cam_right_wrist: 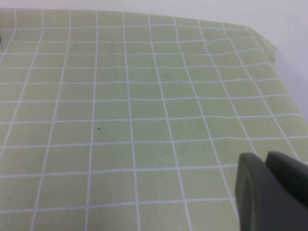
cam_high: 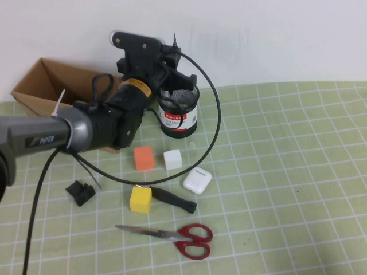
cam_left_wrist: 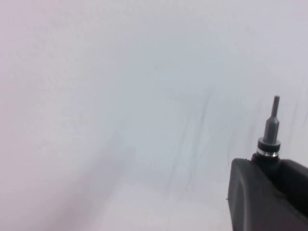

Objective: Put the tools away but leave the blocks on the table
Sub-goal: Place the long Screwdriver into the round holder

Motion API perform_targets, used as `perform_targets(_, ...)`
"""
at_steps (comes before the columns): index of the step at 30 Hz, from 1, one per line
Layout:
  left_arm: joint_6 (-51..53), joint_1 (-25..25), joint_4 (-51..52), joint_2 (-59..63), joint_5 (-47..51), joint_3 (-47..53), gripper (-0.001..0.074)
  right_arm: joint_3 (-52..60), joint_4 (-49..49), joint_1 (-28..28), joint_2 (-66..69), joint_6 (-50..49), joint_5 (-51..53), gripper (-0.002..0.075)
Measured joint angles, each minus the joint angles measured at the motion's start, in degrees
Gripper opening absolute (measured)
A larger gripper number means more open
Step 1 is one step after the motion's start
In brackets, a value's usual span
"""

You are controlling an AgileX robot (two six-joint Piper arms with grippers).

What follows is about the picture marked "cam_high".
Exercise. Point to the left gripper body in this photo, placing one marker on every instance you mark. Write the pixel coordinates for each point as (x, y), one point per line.
(143, 64)

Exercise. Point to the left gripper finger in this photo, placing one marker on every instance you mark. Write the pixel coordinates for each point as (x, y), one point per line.
(185, 81)
(172, 57)

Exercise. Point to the thin black pen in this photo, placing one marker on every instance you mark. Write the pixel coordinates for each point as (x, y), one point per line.
(174, 41)

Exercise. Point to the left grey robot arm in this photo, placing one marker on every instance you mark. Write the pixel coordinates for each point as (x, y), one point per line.
(37, 134)

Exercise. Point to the black mesh pen holder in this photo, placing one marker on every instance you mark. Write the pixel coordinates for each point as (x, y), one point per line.
(179, 131)

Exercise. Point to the small clear plastic piece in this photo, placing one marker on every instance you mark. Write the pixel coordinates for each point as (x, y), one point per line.
(193, 144)

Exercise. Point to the white block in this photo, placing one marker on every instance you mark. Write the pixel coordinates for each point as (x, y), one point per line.
(173, 159)

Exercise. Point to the orange block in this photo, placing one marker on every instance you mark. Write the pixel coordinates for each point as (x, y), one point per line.
(143, 159)

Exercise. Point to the white zip tie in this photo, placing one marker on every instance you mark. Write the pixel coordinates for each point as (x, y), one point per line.
(58, 103)

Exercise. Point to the white earbuds case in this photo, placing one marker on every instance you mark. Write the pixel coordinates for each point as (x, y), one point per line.
(197, 180)

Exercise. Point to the brown cardboard box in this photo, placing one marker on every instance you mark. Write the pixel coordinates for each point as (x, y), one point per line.
(43, 83)

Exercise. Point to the black zip tie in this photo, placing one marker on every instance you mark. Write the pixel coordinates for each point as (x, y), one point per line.
(86, 169)

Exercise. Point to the yellow block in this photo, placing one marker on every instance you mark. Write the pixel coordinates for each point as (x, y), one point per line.
(140, 200)

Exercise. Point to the green checked tablecloth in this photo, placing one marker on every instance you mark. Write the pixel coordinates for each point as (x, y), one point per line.
(286, 172)

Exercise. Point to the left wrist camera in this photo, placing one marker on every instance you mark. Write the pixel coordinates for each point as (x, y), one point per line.
(134, 38)

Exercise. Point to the black plastic bracket part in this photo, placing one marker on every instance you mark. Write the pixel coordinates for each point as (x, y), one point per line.
(80, 197)

